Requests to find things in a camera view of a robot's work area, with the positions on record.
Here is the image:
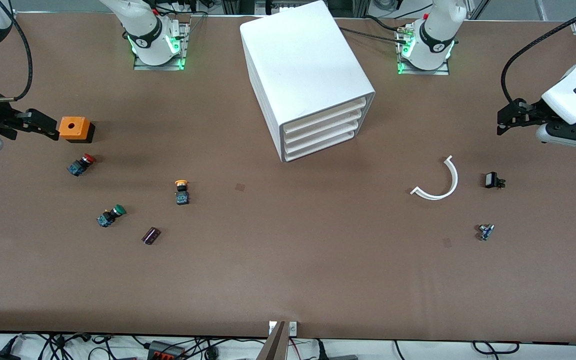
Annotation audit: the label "yellow push button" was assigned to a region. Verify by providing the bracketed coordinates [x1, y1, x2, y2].
[174, 179, 190, 206]

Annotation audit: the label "white plastic drawer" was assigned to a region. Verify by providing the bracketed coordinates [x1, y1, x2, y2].
[284, 118, 362, 154]
[286, 129, 356, 163]
[283, 107, 367, 145]
[282, 96, 369, 136]

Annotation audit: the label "red push button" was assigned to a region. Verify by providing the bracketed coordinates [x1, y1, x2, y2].
[67, 154, 96, 177]

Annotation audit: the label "green push button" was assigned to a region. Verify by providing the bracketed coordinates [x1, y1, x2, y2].
[97, 204, 127, 228]

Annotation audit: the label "white drawer cabinet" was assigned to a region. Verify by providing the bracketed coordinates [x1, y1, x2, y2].
[239, 0, 376, 163]

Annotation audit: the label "orange box with hole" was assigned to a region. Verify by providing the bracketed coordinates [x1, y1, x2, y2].
[58, 116, 95, 144]

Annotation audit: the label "white curved plastic strip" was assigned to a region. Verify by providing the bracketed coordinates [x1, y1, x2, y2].
[410, 155, 459, 201]

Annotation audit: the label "black orange power strip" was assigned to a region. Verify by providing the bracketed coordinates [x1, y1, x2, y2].
[148, 341, 186, 360]

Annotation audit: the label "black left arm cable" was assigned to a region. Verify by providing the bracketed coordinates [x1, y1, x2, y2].
[500, 2, 576, 106]

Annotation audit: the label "small black switch component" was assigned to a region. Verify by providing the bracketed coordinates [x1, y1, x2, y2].
[485, 171, 507, 190]

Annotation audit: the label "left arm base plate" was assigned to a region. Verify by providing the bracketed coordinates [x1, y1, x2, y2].
[397, 22, 451, 76]

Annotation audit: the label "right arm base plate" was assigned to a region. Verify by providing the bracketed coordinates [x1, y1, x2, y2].
[133, 22, 190, 71]

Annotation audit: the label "black base supply cable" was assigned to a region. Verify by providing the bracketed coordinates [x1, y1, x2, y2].
[340, 25, 409, 47]

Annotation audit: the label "tangled black cables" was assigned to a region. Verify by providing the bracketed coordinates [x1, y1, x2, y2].
[0, 332, 149, 360]

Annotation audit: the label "looped black cable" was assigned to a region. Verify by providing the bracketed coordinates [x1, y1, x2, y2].
[472, 341, 520, 355]

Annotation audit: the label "black plug with cable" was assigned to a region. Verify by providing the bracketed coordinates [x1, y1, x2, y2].
[315, 340, 359, 360]

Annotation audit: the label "wooden post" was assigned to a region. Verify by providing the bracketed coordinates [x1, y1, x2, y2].
[257, 321, 289, 360]

